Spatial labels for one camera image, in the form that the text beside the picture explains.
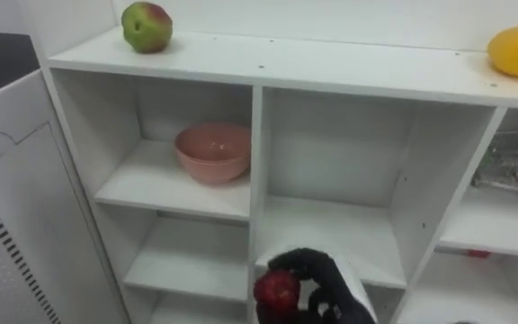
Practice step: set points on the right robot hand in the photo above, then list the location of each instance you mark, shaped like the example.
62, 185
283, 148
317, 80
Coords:
331, 288

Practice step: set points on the white shelf unit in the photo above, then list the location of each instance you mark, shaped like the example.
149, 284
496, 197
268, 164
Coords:
331, 148

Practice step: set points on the small red object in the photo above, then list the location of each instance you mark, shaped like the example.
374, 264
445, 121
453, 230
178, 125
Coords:
477, 254

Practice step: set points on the pink bowl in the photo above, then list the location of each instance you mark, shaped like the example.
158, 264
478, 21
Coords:
213, 152

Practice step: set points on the miniature metal shopping cart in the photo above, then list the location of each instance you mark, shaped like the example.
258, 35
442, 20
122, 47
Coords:
513, 168

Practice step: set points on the green red apple soft toy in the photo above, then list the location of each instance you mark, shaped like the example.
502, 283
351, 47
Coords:
146, 27

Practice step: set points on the white perforated appliance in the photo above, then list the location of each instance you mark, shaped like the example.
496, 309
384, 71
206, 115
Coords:
20, 211

